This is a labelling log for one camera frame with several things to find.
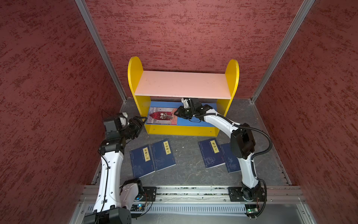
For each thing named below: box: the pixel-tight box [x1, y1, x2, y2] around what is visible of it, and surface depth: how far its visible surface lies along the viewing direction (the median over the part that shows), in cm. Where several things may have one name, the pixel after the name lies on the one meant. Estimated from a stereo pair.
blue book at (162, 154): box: [150, 138, 177, 172], surface depth 90 cm
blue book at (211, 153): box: [197, 138, 226, 169], surface depth 90 cm
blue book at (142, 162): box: [129, 144, 156, 179], surface depth 87 cm
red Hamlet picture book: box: [146, 106, 179, 126], surface depth 92 cm
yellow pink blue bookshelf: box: [127, 56, 240, 136], surface depth 76 cm
